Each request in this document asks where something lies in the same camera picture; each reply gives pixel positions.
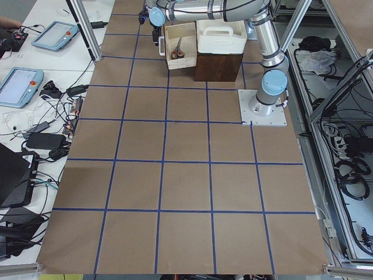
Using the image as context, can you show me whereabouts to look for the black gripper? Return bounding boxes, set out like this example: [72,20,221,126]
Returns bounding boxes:
[152,26,161,46]

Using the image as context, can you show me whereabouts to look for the white drawer handle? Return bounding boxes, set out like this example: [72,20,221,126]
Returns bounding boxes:
[158,36,166,56]

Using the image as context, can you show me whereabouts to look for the light wooden drawer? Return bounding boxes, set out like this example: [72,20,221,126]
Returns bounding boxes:
[163,22,197,70]

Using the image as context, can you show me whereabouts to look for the grey orange scissors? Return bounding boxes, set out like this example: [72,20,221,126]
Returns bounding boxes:
[171,37,185,60]

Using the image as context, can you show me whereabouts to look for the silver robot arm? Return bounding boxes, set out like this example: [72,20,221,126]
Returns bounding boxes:
[145,1,288,71]

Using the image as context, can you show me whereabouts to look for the white plastic tray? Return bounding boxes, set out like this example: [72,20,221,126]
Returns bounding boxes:
[196,19,247,54]

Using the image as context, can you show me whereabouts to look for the dark brown wooden cabinet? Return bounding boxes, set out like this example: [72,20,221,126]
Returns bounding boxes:
[195,52,244,82]

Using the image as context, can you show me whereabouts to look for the black power adapter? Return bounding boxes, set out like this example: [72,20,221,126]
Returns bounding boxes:
[90,21,108,29]

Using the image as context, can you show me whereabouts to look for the far blue teach pendant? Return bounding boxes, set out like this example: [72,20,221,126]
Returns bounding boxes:
[31,21,79,51]

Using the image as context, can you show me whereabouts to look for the blue teach pendant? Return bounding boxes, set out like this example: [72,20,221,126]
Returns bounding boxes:
[1,67,44,109]
[31,21,79,51]

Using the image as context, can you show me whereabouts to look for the near blue teach pendant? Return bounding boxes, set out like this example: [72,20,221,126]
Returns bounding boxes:
[1,67,44,109]

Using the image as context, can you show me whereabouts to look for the large black power brick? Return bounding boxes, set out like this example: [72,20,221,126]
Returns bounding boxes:
[26,133,66,150]

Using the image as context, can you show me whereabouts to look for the white crumpled cloth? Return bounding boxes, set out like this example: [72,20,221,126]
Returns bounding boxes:
[300,50,336,75]

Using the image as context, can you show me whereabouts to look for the black laptop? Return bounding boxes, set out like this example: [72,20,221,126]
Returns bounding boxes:
[1,144,39,208]

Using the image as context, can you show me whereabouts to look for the aluminium frame post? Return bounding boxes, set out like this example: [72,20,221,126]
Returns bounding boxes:
[66,0,102,62]

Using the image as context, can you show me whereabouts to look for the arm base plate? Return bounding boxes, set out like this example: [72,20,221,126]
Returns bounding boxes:
[238,89,287,127]

